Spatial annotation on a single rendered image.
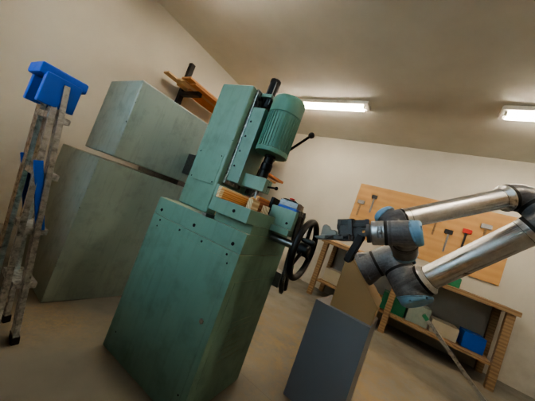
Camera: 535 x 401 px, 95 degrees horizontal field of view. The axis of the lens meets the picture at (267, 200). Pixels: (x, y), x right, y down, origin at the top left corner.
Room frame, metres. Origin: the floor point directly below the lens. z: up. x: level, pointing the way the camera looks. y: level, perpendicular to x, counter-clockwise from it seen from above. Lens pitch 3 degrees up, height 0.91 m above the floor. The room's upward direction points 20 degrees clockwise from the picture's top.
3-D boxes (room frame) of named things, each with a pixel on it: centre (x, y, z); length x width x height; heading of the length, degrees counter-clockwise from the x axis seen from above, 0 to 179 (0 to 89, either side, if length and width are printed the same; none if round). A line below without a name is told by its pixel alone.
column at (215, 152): (1.42, 0.32, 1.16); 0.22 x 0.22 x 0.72; 61
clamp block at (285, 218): (1.22, -0.12, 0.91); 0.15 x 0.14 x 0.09; 151
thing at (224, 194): (1.34, 0.03, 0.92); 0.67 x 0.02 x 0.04; 151
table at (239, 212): (1.26, -0.05, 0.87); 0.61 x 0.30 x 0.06; 151
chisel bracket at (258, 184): (1.29, 0.08, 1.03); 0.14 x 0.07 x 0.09; 61
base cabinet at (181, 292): (1.33, 0.17, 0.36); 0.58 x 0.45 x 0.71; 61
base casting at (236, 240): (1.34, 0.17, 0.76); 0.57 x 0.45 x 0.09; 61
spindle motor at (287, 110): (1.28, 0.07, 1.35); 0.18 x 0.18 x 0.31
